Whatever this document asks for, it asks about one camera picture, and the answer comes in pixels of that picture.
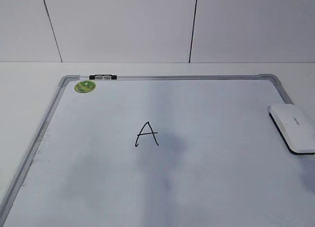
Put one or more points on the white eraser with black felt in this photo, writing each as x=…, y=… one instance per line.
x=294, y=127

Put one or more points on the black and grey board clip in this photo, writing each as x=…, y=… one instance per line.
x=103, y=77

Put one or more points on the white board with grey frame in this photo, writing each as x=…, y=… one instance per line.
x=166, y=151

